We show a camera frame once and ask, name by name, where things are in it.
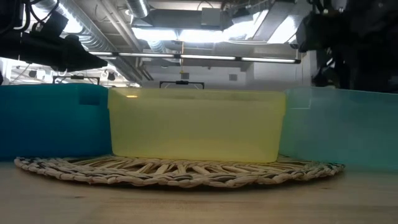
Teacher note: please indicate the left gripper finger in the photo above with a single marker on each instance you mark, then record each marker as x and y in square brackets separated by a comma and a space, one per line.
[81, 59]

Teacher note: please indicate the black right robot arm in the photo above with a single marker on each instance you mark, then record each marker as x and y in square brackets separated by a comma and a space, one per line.
[367, 46]

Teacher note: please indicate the black round ceiling fixture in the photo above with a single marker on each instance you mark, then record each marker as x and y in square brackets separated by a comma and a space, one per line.
[32, 73]
[111, 75]

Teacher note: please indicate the light teal translucent bin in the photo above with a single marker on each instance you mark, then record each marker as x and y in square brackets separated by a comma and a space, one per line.
[342, 130]

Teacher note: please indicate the blue plastic bin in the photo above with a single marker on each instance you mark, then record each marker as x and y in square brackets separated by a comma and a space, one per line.
[46, 124]

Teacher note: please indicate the long ceiling light bar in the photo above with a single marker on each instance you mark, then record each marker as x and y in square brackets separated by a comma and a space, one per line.
[205, 57]

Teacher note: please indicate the grey ceiling junction box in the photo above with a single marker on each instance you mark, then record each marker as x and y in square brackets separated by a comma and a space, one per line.
[211, 17]

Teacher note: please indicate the yellow translucent plastic bin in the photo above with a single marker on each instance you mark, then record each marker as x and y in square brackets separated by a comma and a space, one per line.
[196, 124]

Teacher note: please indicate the round woven placemat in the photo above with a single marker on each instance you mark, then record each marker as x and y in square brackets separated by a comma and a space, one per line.
[180, 175]

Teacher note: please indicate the black rectangular frame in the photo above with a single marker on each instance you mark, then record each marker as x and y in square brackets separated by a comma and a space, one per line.
[182, 82]
[76, 76]

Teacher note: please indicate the corrugated silver ceiling duct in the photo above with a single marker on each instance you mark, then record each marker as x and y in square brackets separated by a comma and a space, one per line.
[96, 43]

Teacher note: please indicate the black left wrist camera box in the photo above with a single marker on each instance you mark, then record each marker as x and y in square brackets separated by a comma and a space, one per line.
[53, 23]

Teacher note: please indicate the grey square wall panel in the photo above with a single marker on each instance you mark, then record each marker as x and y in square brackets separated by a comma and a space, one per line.
[233, 77]
[185, 75]

